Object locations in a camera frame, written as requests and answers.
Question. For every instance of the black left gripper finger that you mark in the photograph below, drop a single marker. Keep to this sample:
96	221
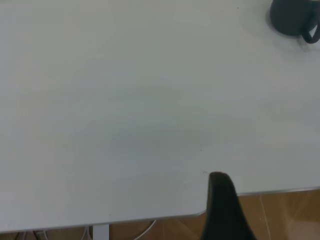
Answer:
222	212

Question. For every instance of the dark grey ceramic mug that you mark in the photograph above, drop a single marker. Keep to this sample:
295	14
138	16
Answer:
287	17

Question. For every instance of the white table leg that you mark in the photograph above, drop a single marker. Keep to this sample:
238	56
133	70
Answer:
101	232

